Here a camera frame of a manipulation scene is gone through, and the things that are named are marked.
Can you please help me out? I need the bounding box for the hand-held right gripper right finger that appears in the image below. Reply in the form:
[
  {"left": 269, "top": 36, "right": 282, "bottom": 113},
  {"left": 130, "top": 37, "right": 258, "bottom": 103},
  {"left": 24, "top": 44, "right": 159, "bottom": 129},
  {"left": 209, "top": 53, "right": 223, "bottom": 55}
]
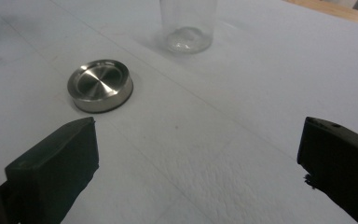
[{"left": 296, "top": 116, "right": 358, "bottom": 224}]

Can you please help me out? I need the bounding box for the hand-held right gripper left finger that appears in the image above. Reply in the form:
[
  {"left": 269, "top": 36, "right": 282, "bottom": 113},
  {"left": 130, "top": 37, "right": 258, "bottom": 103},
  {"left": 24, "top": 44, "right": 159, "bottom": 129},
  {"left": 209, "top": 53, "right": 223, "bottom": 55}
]
[{"left": 5, "top": 117, "right": 100, "bottom": 224}]

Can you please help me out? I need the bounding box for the round steel jar lid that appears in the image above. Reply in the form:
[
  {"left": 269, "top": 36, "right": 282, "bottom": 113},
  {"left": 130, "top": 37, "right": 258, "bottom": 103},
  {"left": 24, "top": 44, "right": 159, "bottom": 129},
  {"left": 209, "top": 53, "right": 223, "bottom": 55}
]
[{"left": 66, "top": 59, "right": 134, "bottom": 114}]

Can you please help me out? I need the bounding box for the clear glass jar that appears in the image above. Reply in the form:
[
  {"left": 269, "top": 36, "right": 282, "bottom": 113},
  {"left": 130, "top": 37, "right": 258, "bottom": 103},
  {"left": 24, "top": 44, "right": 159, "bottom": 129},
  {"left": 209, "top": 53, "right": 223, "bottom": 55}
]
[{"left": 158, "top": 0, "right": 218, "bottom": 55}]

